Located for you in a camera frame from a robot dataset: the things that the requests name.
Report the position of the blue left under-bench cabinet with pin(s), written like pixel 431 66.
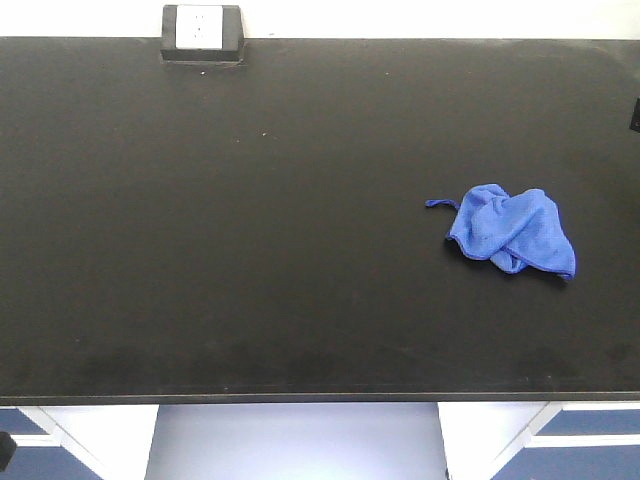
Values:
pixel 113 442

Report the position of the blue right under-bench cabinet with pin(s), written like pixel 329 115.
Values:
pixel 541 440

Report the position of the blue microfiber cloth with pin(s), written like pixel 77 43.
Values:
pixel 514 232

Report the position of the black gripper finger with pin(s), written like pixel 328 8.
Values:
pixel 7 448

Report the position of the blue under-bench cabinet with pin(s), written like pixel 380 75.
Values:
pixel 541 440
pixel 113 442

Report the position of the white power outlet box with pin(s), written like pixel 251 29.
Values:
pixel 202 34

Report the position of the black box at right edge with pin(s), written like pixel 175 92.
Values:
pixel 635 118

